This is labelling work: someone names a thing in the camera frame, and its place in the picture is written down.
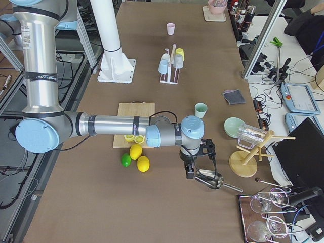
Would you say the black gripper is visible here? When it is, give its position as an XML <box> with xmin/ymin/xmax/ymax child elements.
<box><xmin>179</xmin><ymin>148</ymin><xmax>197</xmax><ymax>179</ymax></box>

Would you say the mint green cup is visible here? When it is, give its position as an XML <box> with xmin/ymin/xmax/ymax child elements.
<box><xmin>194</xmin><ymin>103</ymin><xmax>208</xmax><ymax>118</ymax></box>

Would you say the pink cup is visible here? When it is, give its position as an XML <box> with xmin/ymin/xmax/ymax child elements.
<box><xmin>166</xmin><ymin>23</ymin><xmax>175</xmax><ymax>35</ymax></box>

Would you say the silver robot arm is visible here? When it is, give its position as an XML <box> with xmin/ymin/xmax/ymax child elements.
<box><xmin>12</xmin><ymin>1</ymin><xmax>207</xmax><ymax>179</ymax></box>

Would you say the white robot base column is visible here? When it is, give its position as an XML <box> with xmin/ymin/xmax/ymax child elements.
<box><xmin>91</xmin><ymin>0</ymin><xmax>136</xmax><ymax>84</ymax></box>

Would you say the light blue cup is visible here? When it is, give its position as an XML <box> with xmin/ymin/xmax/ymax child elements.
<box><xmin>158</xmin><ymin>59</ymin><xmax>168</xmax><ymax>74</ymax></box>

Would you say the grey cup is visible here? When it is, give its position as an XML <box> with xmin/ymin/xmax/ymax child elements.
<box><xmin>173</xmin><ymin>54</ymin><xmax>184</xmax><ymax>69</ymax></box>

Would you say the white cup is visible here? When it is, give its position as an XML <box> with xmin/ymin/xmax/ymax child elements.
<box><xmin>161</xmin><ymin>53</ymin><xmax>170</xmax><ymax>62</ymax></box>

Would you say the yellow cup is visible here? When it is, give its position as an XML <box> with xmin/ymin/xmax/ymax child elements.
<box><xmin>176</xmin><ymin>48</ymin><xmax>185</xmax><ymax>61</ymax></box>

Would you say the metal scoop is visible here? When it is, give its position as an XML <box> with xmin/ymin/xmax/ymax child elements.
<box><xmin>194</xmin><ymin>169</ymin><xmax>243</xmax><ymax>193</ymax></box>

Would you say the yellow lemon front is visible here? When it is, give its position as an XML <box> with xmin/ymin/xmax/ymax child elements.
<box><xmin>137</xmin><ymin>156</ymin><xmax>150</xmax><ymax>173</ymax></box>

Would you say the wooden mug tree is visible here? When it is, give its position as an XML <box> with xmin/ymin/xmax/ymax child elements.
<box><xmin>229</xmin><ymin>130</ymin><xmax>296</xmax><ymax>178</ymax></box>

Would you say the lemon slice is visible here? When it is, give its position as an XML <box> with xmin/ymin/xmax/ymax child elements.
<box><xmin>134</xmin><ymin>135</ymin><xmax>145</xmax><ymax>144</ymax></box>
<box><xmin>124</xmin><ymin>135</ymin><xmax>135</xmax><ymax>142</ymax></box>

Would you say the yellow lemon near board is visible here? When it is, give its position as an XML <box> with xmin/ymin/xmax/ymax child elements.
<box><xmin>129</xmin><ymin>144</ymin><xmax>142</xmax><ymax>160</ymax></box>

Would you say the mint green bowl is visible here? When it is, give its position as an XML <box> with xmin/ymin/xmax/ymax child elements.
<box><xmin>224</xmin><ymin>117</ymin><xmax>245</xmax><ymax>138</ymax></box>

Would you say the green lime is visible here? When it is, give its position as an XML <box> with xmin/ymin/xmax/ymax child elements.
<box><xmin>121</xmin><ymin>153</ymin><xmax>132</xmax><ymax>167</ymax></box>

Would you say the clear glass mug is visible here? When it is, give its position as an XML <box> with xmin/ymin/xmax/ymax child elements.
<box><xmin>237</xmin><ymin>124</ymin><xmax>267</xmax><ymax>149</ymax></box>

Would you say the bamboo cutting board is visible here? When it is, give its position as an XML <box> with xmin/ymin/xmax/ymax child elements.
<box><xmin>113</xmin><ymin>102</ymin><xmax>155</xmax><ymax>148</ymax></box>

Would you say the grey folded cloth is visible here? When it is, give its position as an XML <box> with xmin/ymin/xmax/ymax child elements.
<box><xmin>222</xmin><ymin>89</ymin><xmax>246</xmax><ymax>105</ymax></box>

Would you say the upper wine glass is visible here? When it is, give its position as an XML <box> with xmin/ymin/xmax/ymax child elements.
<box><xmin>250</xmin><ymin>187</ymin><xmax>289</xmax><ymax>214</ymax></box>

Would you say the black wine glass rack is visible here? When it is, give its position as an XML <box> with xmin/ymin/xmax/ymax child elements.
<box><xmin>238</xmin><ymin>195</ymin><xmax>303</xmax><ymax>242</ymax></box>

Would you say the lower wine glass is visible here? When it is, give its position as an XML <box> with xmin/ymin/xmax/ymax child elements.
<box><xmin>247</xmin><ymin>216</ymin><xmax>288</xmax><ymax>242</ymax></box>

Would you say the blue teach pendant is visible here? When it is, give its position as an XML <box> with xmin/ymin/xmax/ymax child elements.
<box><xmin>280</xmin><ymin>84</ymin><xmax>321</xmax><ymax>114</ymax></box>
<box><xmin>285</xmin><ymin>113</ymin><xmax>323</xmax><ymax>132</ymax></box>

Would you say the black monitor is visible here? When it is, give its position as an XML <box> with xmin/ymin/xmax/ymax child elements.
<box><xmin>273</xmin><ymin>118</ymin><xmax>323</xmax><ymax>188</ymax></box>

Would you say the beige tray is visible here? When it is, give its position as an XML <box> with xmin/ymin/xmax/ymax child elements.
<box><xmin>202</xmin><ymin>6</ymin><xmax>226</xmax><ymax>22</ymax></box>

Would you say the pink bowl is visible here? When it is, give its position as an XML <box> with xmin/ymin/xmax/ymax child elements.
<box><xmin>208</xmin><ymin>0</ymin><xmax>227</xmax><ymax>14</ymax></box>

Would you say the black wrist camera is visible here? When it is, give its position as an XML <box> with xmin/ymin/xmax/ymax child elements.
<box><xmin>197</xmin><ymin>139</ymin><xmax>216</xmax><ymax>161</ymax></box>

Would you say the white wire cup holder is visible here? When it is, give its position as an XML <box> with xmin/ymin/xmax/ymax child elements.
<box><xmin>159</xmin><ymin>44</ymin><xmax>181</xmax><ymax>85</ymax></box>

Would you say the aluminium frame post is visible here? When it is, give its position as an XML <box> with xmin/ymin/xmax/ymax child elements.
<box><xmin>242</xmin><ymin>0</ymin><xmax>287</xmax><ymax>80</ymax></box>

